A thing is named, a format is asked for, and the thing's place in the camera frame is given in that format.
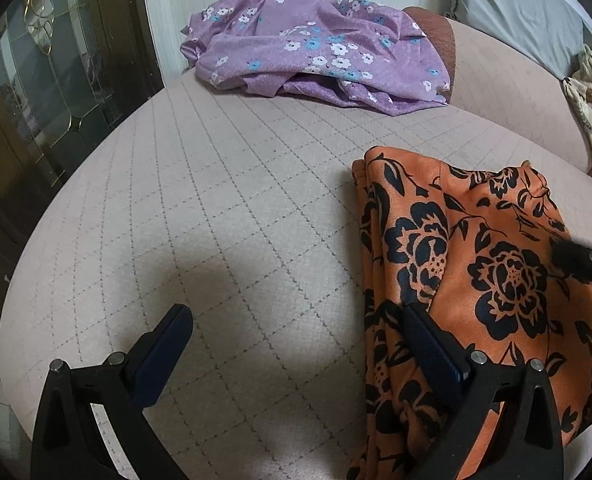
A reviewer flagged grey pillow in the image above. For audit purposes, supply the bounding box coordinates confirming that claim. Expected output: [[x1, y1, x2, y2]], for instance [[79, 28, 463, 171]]
[[446, 0, 592, 81]]

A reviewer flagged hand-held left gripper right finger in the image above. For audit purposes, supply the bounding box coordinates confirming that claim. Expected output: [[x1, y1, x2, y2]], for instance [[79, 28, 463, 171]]
[[403, 304, 565, 480]]

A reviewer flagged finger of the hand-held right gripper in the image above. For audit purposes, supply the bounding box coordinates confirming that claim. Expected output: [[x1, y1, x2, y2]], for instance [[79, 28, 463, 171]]
[[551, 237, 592, 292]]

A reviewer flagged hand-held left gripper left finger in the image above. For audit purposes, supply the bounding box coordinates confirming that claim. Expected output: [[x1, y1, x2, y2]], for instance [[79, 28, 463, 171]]
[[30, 304, 194, 480]]

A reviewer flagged purple floral garment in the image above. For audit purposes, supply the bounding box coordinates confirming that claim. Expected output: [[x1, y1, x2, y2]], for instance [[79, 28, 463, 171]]
[[180, 0, 452, 117]]

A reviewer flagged glass panel door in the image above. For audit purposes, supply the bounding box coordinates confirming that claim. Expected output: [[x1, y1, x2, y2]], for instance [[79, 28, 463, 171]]
[[0, 0, 167, 343]]

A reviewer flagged pink bolster with brown end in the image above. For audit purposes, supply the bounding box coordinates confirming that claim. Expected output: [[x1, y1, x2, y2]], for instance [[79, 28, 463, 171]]
[[403, 6, 592, 177]]

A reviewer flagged beige patterned cloth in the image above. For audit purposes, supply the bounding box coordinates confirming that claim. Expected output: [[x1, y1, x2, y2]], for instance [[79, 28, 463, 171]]
[[562, 44, 592, 192]]

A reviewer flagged orange black floral garment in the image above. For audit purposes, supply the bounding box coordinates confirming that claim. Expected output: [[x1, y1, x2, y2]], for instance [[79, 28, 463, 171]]
[[346, 146, 592, 480]]

